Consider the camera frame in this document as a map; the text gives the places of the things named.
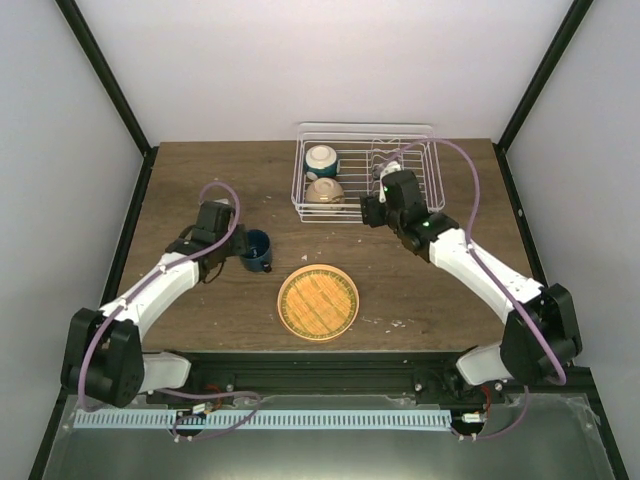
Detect dark blue mug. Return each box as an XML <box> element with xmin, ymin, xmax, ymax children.
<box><xmin>240</xmin><ymin>229</ymin><xmax>272</xmax><ymax>273</ymax></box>

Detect small white bowl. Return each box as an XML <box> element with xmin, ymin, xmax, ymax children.
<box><xmin>304</xmin><ymin>178</ymin><xmax>345</xmax><ymax>210</ymax></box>

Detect white wire dish rack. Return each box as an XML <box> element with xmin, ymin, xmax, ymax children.
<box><xmin>291</xmin><ymin>122</ymin><xmax>445</xmax><ymax>223</ymax></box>

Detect white bowl teal outside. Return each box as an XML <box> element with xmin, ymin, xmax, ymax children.
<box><xmin>304</xmin><ymin>145</ymin><xmax>340</xmax><ymax>181</ymax></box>

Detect round bamboo steamer tray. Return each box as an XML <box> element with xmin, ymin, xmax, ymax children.
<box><xmin>276</xmin><ymin>264</ymin><xmax>360</xmax><ymax>343</ymax></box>

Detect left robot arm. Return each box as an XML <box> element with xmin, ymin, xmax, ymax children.
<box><xmin>60</xmin><ymin>200</ymin><xmax>248</xmax><ymax>408</ymax></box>

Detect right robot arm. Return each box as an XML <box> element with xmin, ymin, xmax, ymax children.
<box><xmin>360</xmin><ymin>162</ymin><xmax>582</xmax><ymax>403</ymax></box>

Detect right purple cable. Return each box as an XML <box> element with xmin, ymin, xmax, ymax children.
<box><xmin>384</xmin><ymin>137</ymin><xmax>569</xmax><ymax>441</ymax></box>

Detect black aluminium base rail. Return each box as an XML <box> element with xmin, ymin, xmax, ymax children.
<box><xmin>139</xmin><ymin>349</ymin><xmax>591</xmax><ymax>406</ymax></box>

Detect light blue slotted cable duct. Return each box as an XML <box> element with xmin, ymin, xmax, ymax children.
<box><xmin>73</xmin><ymin>409</ymin><xmax>452</xmax><ymax>431</ymax></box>

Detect left black frame post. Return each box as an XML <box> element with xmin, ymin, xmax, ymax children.
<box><xmin>53</xmin><ymin>0</ymin><xmax>154</xmax><ymax>157</ymax></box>

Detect black frame post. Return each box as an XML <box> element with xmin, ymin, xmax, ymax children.
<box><xmin>53</xmin><ymin>0</ymin><xmax>154</xmax><ymax>157</ymax></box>
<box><xmin>497</xmin><ymin>0</ymin><xmax>596</xmax><ymax>149</ymax></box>

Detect right black frame post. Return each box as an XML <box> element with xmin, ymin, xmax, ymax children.
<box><xmin>497</xmin><ymin>0</ymin><xmax>596</xmax><ymax>149</ymax></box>

